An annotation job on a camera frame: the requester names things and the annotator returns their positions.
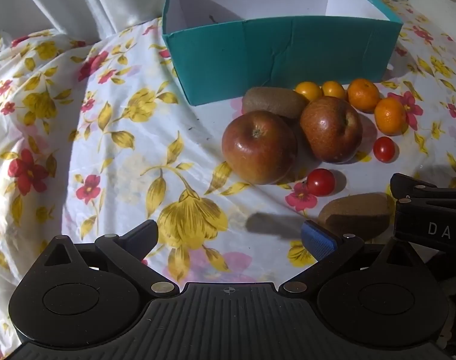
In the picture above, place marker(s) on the orange mandarin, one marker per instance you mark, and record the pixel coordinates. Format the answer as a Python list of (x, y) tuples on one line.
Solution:
[(363, 94), (390, 116)]

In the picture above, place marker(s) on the teal cardboard box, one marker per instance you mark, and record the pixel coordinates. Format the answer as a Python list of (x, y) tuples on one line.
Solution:
[(250, 56)]

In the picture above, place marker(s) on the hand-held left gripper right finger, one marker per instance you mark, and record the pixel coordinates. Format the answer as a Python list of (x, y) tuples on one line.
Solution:
[(319, 242)]

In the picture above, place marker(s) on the red cherry tomato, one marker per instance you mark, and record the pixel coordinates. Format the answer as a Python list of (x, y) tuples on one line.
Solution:
[(321, 182), (384, 149)]

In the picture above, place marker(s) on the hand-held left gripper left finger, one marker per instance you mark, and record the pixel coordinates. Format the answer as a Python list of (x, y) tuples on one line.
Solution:
[(141, 238)]

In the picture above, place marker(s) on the large red apple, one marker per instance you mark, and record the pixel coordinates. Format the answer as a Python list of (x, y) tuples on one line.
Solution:
[(258, 146), (331, 129)]

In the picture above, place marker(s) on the brown kiwi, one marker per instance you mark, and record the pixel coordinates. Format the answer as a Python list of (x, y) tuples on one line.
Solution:
[(355, 213), (274, 101)]

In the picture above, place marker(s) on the yellow cherry tomato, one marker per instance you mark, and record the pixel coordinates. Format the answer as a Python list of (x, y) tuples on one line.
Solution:
[(333, 89), (308, 90)]

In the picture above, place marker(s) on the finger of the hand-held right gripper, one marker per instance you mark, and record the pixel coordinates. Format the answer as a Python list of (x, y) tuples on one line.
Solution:
[(410, 185)]

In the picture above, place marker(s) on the floral tablecloth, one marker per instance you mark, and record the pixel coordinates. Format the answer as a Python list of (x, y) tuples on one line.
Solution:
[(100, 120)]

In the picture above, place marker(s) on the white curtain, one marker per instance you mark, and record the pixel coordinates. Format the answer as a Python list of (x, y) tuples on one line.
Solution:
[(62, 0)]

